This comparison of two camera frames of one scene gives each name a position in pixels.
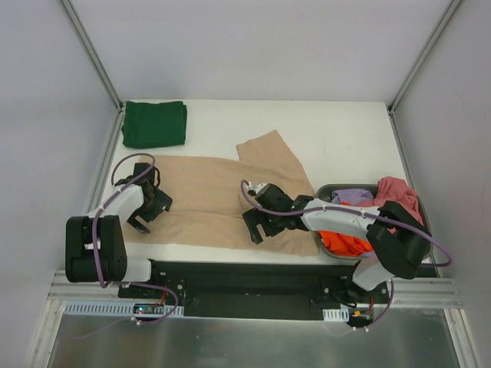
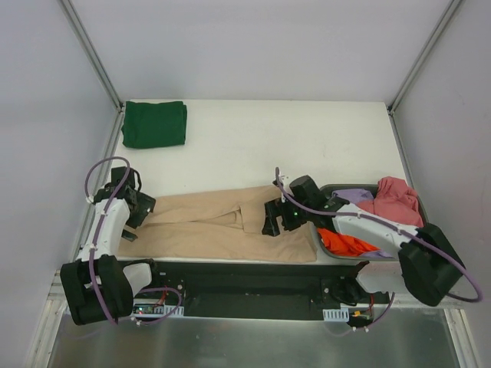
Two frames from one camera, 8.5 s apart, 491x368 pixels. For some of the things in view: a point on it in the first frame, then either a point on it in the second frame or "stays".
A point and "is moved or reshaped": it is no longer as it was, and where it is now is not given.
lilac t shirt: (350, 195) stays
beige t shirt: (208, 202) is moved or reshaped
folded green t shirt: (153, 125) stays
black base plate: (255, 290) stays
